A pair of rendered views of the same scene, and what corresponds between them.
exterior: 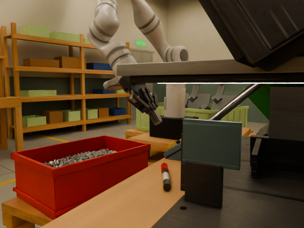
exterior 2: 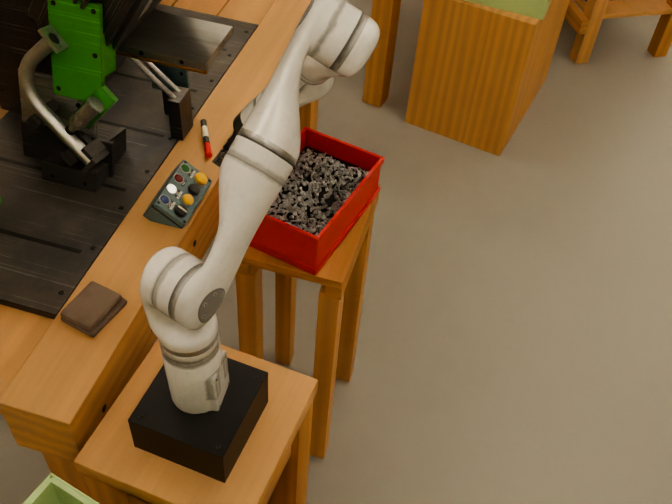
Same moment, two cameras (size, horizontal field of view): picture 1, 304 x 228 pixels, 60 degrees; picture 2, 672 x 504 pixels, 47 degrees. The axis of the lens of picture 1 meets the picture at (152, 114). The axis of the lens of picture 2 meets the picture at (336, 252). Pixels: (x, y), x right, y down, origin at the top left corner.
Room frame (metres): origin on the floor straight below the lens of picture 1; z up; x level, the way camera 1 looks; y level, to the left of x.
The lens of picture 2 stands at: (1.99, -0.10, 2.08)
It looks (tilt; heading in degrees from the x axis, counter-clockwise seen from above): 47 degrees down; 164
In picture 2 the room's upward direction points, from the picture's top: 5 degrees clockwise
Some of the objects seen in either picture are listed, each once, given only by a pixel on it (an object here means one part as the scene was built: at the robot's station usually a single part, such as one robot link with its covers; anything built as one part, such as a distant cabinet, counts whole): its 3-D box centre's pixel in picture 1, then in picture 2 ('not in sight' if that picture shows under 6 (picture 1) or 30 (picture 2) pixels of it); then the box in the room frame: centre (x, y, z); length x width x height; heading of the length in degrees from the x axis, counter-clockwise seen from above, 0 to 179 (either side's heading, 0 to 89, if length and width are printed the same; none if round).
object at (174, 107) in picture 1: (175, 99); (193, 362); (1.25, -0.11, 1.03); 0.09 x 0.09 x 0.17; 65
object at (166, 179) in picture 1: (165, 175); (205, 138); (0.53, -0.03, 0.91); 0.13 x 0.02 x 0.02; 0
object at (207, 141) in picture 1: (210, 162); (171, 89); (0.42, -0.10, 0.97); 0.10 x 0.02 x 0.14; 62
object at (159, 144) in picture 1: (174, 140); (202, 423); (1.25, -0.11, 0.83); 0.32 x 0.32 x 0.04; 57
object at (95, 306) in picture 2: not in sight; (93, 307); (1.01, -0.28, 0.91); 0.10 x 0.08 x 0.03; 139
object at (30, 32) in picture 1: (77, 83); not in sight; (6.20, 1.74, 1.12); 3.01 x 0.54 x 2.23; 140
